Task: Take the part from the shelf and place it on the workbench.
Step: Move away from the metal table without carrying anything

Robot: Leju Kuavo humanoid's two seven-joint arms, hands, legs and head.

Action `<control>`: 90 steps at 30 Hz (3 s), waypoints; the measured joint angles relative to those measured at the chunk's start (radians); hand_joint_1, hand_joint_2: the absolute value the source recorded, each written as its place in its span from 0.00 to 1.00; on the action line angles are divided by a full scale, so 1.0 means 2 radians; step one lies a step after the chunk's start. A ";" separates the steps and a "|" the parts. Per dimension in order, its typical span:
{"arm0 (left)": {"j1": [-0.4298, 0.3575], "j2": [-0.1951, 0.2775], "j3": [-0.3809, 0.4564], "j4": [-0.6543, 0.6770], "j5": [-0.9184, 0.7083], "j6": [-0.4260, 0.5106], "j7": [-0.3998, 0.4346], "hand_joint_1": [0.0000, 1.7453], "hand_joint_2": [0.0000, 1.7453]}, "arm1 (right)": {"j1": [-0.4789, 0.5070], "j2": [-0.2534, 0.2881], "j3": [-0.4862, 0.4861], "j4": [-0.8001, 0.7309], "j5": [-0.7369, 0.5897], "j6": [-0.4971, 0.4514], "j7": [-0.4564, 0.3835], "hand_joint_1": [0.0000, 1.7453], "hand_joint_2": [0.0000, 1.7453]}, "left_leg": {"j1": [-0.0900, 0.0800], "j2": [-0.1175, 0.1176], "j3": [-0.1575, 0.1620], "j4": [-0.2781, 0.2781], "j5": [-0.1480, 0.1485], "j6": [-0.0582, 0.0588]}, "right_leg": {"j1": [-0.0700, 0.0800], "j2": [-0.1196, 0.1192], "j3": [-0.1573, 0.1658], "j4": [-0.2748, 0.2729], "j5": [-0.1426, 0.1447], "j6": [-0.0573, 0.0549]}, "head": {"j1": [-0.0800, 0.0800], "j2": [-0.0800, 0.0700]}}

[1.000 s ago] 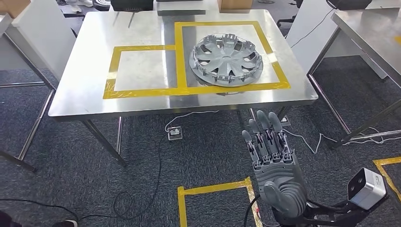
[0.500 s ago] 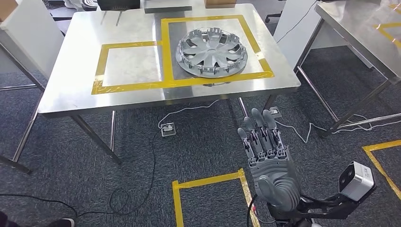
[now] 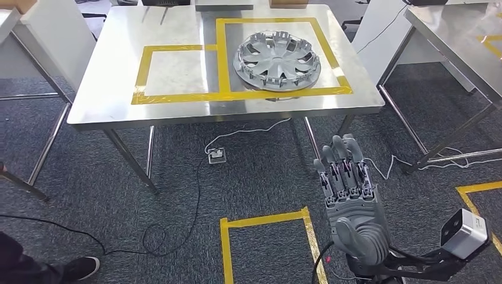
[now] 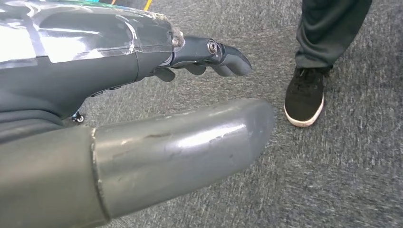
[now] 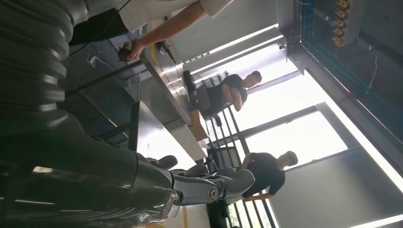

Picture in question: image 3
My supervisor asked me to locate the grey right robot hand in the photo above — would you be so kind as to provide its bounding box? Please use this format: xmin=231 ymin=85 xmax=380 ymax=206
xmin=313 ymin=134 xmax=390 ymax=259

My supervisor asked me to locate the silver plastic wheel hubcap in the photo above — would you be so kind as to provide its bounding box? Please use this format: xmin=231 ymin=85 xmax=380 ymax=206
xmin=233 ymin=30 xmax=321 ymax=92

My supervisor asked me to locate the yellow tape on workbench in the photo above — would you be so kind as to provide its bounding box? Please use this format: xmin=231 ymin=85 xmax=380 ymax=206
xmin=131 ymin=17 xmax=354 ymax=105

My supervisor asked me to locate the steel workbench table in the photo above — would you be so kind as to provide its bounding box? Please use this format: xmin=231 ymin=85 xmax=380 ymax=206
xmin=67 ymin=4 xmax=386 ymax=196

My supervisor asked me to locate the yellow floor tape mark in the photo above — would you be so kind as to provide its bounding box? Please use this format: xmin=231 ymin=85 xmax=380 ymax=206
xmin=219 ymin=206 xmax=328 ymax=284

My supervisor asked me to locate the white floor power socket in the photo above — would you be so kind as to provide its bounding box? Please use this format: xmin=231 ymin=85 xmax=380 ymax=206
xmin=208 ymin=147 xmax=227 ymax=164

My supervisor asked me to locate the black office chair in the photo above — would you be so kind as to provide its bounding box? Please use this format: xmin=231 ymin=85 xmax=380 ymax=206
xmin=340 ymin=15 xmax=365 ymax=33

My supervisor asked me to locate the brown cardboard box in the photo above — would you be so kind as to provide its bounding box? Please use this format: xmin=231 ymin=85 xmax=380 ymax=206
xmin=269 ymin=0 xmax=308 ymax=9

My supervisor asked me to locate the yellow tape patch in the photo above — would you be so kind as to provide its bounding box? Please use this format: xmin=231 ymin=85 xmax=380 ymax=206
xmin=476 ymin=34 xmax=502 ymax=60

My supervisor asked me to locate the black equipment case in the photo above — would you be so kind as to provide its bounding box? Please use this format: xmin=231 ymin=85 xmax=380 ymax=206
xmin=406 ymin=0 xmax=452 ymax=7

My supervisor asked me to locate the person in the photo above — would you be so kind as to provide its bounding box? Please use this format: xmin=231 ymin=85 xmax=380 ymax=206
xmin=0 ymin=231 xmax=101 ymax=284

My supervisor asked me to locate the white floor cable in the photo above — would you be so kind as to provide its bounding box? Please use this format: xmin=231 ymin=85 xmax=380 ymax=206
xmin=204 ymin=117 xmax=292 ymax=154
xmin=365 ymin=147 xmax=502 ymax=180

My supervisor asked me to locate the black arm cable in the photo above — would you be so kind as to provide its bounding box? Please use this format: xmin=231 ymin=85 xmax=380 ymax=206
xmin=311 ymin=241 xmax=335 ymax=284

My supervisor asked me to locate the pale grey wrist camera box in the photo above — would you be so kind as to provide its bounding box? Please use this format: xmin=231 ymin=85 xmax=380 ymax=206
xmin=440 ymin=208 xmax=490 ymax=260

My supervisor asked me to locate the black floor cable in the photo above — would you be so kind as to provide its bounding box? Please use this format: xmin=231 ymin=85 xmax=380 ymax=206
xmin=0 ymin=156 xmax=202 ymax=257

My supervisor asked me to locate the black power cable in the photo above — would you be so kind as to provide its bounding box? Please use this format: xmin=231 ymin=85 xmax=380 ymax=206
xmin=356 ymin=4 xmax=408 ymax=54

